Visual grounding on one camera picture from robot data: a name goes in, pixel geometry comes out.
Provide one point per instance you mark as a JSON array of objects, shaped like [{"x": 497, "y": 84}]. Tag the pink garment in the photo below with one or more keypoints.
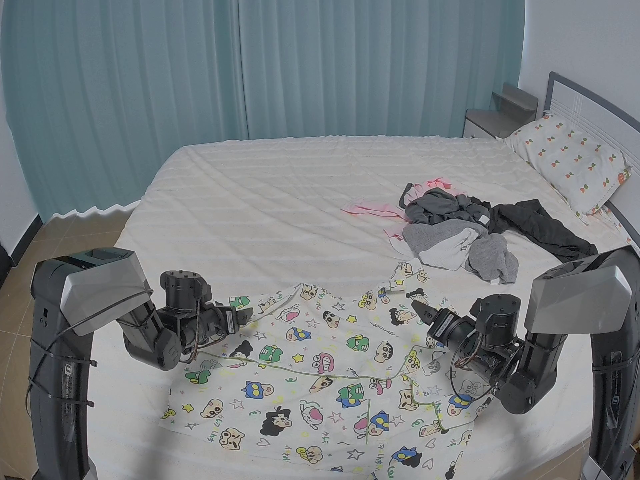
[{"x": 375, "y": 209}]

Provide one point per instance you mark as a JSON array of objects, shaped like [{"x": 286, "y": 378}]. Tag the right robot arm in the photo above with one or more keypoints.
[{"x": 615, "y": 368}]

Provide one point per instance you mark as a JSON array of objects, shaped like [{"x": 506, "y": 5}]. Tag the black garment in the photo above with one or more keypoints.
[{"x": 545, "y": 228}]

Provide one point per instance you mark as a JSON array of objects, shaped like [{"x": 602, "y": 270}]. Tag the pile of clothes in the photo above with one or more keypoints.
[{"x": 450, "y": 238}]

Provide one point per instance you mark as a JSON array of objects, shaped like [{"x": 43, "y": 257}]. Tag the white printed pillow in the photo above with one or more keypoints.
[{"x": 565, "y": 158}]

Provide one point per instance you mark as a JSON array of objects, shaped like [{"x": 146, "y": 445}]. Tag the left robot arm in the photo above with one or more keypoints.
[{"x": 60, "y": 393}]

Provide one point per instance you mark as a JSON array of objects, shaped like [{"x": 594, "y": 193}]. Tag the white printed pyjama top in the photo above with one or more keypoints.
[{"x": 325, "y": 383}]

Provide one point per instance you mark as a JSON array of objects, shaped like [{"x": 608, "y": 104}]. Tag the bed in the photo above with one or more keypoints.
[{"x": 275, "y": 208}]

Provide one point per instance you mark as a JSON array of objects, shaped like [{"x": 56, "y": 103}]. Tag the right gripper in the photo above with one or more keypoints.
[{"x": 450, "y": 330}]

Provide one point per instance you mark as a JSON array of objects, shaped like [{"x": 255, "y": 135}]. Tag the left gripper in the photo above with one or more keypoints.
[{"x": 217, "y": 323}]

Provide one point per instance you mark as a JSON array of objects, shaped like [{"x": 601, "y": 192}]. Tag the grey bedside table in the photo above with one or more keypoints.
[{"x": 495, "y": 118}]

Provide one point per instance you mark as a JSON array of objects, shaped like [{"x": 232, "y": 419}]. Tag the blue-green curtain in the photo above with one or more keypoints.
[
  {"x": 375, "y": 53},
  {"x": 125, "y": 93}
]

